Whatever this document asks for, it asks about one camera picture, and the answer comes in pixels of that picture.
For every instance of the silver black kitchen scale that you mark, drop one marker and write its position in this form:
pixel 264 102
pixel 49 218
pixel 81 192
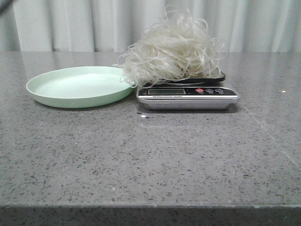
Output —
pixel 196 93

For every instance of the white pleated curtain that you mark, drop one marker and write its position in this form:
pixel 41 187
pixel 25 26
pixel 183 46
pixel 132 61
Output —
pixel 113 25

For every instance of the light green round plate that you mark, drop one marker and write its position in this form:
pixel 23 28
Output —
pixel 79 87

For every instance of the white vermicelli noodle bundle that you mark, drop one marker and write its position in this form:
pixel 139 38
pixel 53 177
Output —
pixel 177 48

